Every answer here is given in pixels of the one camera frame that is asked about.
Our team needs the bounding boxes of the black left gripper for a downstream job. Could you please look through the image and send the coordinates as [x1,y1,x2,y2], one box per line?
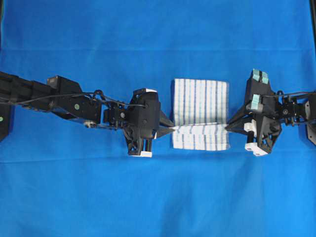
[123,88,175,158]

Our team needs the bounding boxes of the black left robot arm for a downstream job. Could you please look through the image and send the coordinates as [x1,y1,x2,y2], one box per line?
[0,72,175,157]

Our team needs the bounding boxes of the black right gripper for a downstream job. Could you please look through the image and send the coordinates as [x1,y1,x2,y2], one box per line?
[225,69,282,156]

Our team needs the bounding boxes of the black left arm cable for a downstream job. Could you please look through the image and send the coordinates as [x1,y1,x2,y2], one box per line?
[0,89,146,109]

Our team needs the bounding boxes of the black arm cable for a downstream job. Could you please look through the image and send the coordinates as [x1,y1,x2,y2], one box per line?
[263,90,316,99]
[0,89,146,109]

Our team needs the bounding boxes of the blue tablecloth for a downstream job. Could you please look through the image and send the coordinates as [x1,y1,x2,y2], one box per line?
[0,0,316,237]

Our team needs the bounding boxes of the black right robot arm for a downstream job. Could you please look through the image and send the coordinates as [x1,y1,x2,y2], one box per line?
[225,69,316,156]

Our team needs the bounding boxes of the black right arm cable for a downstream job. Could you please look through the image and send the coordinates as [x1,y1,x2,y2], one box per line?
[263,90,316,99]

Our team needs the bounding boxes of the white blue striped towel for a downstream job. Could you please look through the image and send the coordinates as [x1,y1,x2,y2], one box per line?
[172,79,230,151]

